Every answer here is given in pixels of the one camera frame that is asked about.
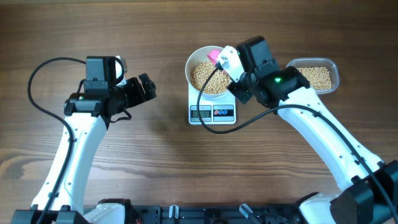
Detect black cable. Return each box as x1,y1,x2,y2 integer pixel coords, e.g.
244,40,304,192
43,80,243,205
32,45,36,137
27,57,86,224
196,63,398,224

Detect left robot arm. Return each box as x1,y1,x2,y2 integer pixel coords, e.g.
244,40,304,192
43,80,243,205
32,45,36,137
11,56,156,223

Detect soybeans in white bowl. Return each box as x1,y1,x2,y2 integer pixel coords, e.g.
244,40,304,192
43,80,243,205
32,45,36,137
190,61,231,95

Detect white bowl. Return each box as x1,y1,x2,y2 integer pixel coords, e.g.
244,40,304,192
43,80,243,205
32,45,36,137
185,45,223,85

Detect white digital kitchen scale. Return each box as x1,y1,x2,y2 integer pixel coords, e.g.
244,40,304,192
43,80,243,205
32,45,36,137
188,84,236,125

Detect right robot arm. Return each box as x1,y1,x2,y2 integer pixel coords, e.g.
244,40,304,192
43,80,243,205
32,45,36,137
218,36,397,223

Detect right black cable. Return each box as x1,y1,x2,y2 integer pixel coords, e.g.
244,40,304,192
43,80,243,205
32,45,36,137
196,63,398,224

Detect pink plastic scoop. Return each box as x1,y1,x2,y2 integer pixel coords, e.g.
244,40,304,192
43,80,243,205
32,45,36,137
206,47,229,72

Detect clear plastic container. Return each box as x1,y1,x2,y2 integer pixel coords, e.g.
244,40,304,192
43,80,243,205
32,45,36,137
287,57,340,95

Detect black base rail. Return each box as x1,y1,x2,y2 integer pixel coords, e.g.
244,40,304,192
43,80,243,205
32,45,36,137
73,203,352,224

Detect left black cable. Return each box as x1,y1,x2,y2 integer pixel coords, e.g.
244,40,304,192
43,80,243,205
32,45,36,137
27,57,86,224

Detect pile of soybeans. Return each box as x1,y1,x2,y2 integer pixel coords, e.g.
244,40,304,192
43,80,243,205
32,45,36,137
297,67,332,90

